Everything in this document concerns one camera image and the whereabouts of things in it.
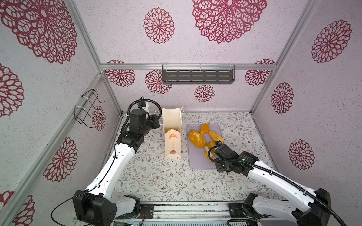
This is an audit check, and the grey metal wall shelf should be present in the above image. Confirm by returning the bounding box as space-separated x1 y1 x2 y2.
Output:
161 65 236 85

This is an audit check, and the lavender plastic tray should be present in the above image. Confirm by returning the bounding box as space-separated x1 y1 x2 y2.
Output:
186 123 223 170

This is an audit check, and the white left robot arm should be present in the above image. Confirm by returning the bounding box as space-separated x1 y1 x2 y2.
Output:
72 108 161 226

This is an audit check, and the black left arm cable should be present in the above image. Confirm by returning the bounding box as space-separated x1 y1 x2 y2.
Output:
50 96 162 226

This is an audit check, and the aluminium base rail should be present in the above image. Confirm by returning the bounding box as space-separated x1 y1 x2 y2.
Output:
73 201 255 224

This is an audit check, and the white paper bag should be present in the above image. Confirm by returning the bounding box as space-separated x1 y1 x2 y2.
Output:
162 107 184 158

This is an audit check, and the black wire wall rack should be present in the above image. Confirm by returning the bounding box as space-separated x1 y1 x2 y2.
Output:
74 89 105 128

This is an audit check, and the yellow elongated bread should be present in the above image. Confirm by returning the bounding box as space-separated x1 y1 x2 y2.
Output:
208 131 224 144

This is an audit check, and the orange round flat bread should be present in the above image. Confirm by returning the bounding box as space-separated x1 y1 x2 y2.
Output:
200 123 210 135

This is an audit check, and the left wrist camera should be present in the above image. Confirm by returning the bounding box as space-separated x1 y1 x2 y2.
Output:
136 97 150 113

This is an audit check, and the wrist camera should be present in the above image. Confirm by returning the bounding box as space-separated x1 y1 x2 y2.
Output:
136 97 150 113
215 141 222 147

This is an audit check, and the striped croissant bread middle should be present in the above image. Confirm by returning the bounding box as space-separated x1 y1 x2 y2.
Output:
204 150 217 162

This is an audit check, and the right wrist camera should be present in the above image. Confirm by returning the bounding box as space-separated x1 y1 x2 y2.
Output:
215 141 222 147

